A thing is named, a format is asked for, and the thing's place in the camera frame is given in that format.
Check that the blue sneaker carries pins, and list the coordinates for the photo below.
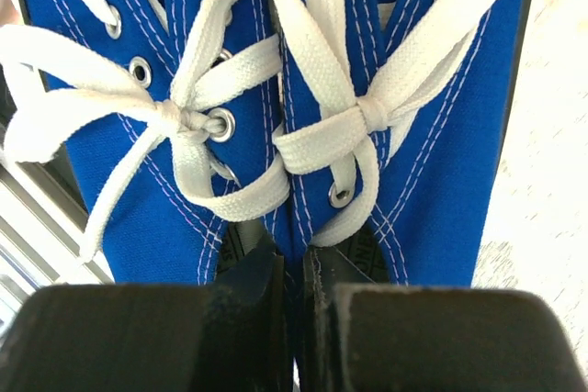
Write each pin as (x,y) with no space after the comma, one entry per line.
(167,108)
(395,114)

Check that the aluminium rail frame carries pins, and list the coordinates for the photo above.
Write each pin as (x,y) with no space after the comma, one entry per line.
(43,218)

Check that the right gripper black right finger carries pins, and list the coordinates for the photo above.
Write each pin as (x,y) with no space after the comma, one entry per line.
(363,336)

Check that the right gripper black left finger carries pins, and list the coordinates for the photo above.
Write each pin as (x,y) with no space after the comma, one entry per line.
(225,336)

